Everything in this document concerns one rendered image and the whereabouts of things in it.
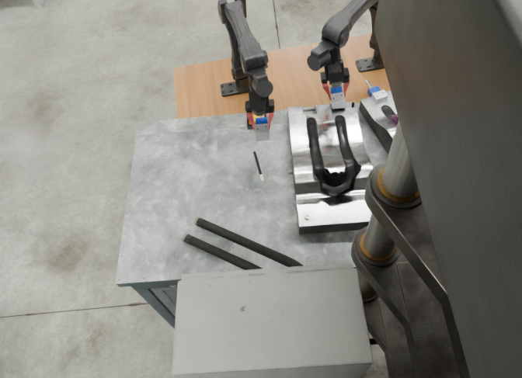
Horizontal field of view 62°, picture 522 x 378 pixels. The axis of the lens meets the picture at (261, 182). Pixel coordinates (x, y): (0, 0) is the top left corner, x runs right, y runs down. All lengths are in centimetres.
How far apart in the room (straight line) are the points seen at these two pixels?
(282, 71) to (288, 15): 165
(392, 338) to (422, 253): 50
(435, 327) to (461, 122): 65
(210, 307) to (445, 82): 52
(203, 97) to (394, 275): 124
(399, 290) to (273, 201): 75
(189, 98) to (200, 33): 165
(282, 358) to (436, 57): 49
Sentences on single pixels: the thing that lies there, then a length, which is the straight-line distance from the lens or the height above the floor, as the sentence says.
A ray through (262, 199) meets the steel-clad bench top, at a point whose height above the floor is 80.
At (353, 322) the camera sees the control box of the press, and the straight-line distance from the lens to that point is 72.
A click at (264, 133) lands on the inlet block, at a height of 95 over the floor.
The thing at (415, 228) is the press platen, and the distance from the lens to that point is 72.
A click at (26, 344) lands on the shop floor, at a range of 259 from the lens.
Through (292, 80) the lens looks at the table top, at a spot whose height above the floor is 80.
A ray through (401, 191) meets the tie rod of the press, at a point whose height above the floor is 156.
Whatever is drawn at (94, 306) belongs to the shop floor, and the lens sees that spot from 248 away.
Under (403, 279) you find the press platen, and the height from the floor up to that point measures 129.
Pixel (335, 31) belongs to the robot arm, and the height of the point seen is 120.
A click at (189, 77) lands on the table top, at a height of 80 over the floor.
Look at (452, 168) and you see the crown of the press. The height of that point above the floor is 189.
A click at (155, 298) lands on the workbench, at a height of 56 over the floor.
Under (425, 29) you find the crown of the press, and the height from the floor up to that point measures 192.
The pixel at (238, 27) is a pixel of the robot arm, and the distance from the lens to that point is 152.
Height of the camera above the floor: 216
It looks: 57 degrees down
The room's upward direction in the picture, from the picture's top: 9 degrees counter-clockwise
